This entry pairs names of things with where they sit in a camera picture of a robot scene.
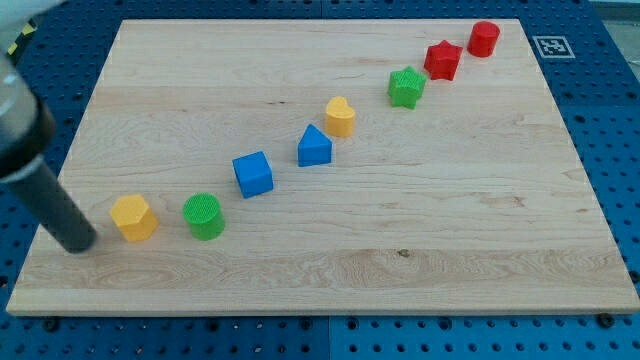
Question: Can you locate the red cylinder block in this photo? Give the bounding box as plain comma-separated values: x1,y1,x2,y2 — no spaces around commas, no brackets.
467,21,501,58

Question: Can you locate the blue cube block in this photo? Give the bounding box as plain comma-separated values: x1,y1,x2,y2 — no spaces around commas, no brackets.
232,151,274,198

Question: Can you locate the yellow hexagon block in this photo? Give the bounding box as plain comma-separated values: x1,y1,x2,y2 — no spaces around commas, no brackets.
110,194,159,242

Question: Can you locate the green star block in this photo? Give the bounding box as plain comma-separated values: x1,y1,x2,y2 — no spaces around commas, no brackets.
387,66,427,109

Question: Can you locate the red star block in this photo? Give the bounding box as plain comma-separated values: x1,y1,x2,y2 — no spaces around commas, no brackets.
423,40,463,81

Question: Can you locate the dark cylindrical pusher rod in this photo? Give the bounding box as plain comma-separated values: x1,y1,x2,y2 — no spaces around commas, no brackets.
2,158,97,253

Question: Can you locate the robot arm with silver flange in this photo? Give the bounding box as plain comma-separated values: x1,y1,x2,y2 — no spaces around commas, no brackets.
1,0,97,253

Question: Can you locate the wooden board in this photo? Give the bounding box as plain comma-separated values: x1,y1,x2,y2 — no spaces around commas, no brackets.
7,19,639,317

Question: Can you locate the white fiducial marker tag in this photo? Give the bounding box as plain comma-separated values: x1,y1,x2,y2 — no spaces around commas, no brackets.
533,35,575,59

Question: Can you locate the green cylinder block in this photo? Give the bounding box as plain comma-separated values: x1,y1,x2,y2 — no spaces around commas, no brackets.
183,193,226,241

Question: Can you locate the yellow heart block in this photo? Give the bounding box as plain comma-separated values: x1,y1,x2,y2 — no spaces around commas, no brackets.
325,96,356,137

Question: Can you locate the blue triangle block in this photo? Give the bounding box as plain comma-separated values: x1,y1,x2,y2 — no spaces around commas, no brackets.
297,124,333,167

